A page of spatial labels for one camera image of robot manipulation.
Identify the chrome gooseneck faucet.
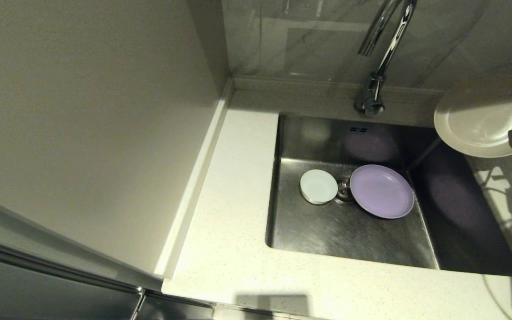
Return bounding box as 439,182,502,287
353,0,418,117

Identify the purple plate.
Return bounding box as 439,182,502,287
349,164,415,220

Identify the small white bowl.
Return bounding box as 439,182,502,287
300,169,339,205

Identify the beige plate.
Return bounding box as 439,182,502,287
434,74,512,159

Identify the round metal drain strainer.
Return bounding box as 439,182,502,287
334,176,355,205

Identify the grey glossy cabinet door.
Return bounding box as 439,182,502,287
0,191,214,320

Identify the stainless steel sink basin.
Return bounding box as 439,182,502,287
265,112,512,277

